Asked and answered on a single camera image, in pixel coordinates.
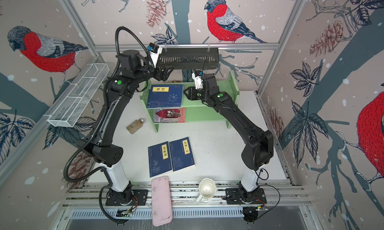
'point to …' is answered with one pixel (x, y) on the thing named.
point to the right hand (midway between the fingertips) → (185, 92)
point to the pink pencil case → (161, 202)
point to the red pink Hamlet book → (172, 115)
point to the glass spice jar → (135, 126)
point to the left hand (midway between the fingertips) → (166, 62)
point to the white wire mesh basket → (64, 115)
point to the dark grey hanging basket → (186, 58)
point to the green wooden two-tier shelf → (197, 110)
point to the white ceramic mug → (207, 188)
